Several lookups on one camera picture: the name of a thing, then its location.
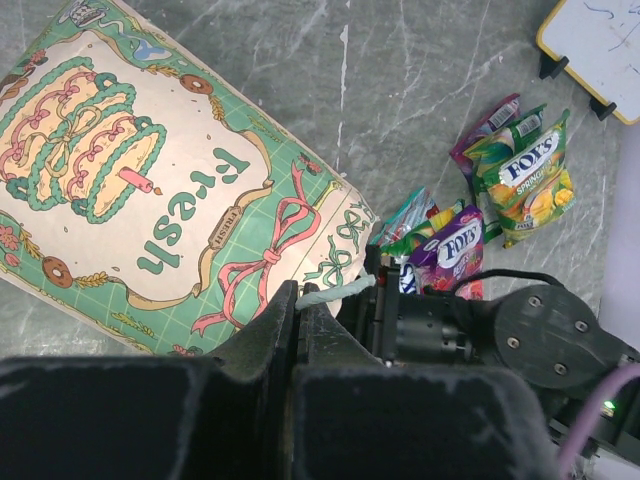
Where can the small whiteboard yellow frame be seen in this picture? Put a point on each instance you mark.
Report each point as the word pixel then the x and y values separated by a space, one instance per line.
pixel 597 44

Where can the purple berries Fox's packet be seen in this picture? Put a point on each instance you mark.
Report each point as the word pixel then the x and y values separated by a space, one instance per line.
pixel 452 254

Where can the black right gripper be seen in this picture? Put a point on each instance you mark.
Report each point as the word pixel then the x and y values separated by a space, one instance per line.
pixel 406 328

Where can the green Fox's candy packet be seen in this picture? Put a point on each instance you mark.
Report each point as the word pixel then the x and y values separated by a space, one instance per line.
pixel 489 151

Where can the purple Fox's candy packet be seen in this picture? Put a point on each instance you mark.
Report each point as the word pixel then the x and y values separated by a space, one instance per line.
pixel 498 116

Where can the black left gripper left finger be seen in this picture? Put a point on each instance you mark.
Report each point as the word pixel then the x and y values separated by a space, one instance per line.
pixel 212 416

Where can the green printed paper bag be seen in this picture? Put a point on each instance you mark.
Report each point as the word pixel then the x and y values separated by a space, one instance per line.
pixel 147 197

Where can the yellow green Fox's packet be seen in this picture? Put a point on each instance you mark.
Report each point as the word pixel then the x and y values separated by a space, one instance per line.
pixel 533 188
pixel 423 231

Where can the teal red Fox's packet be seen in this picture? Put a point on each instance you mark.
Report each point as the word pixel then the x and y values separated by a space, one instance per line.
pixel 419 207

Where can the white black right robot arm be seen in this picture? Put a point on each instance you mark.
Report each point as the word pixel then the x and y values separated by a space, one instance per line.
pixel 526 322

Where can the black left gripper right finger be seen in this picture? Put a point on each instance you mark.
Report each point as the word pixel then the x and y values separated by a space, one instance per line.
pixel 434 422

